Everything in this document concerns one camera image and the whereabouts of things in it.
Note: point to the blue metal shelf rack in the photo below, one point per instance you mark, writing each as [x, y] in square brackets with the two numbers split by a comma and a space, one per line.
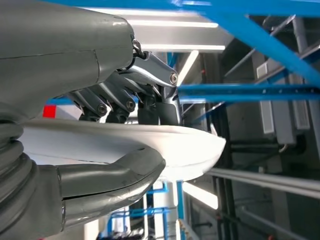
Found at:
[250, 92]
[180, 198]

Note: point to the grey ceiling pipe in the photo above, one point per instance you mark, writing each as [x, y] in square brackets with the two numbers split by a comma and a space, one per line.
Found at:
[263, 180]

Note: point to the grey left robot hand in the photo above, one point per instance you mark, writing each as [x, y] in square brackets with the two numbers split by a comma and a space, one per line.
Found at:
[55, 53]

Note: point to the ceiling light strip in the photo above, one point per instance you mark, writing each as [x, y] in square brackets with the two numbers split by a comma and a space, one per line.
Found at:
[200, 195]
[189, 66]
[183, 47]
[175, 24]

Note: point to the grey ceiling air unit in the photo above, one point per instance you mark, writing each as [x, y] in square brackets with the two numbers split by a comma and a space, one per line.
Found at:
[282, 109]

